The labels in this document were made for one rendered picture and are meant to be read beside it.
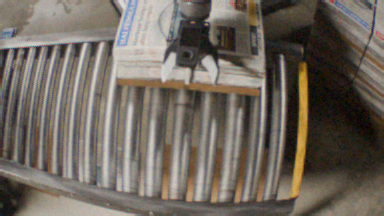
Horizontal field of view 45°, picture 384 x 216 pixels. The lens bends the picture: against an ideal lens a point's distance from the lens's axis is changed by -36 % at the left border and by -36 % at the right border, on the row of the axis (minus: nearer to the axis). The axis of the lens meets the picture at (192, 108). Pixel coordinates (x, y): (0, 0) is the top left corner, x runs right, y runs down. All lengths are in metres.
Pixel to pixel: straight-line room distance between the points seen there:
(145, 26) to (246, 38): 0.25
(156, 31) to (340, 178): 1.33
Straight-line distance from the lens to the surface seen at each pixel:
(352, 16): 2.01
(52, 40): 1.92
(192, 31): 1.44
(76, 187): 1.71
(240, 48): 1.57
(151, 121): 1.75
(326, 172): 2.60
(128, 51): 1.58
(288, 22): 2.84
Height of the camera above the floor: 2.44
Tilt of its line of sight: 69 degrees down
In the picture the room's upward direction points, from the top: 2 degrees clockwise
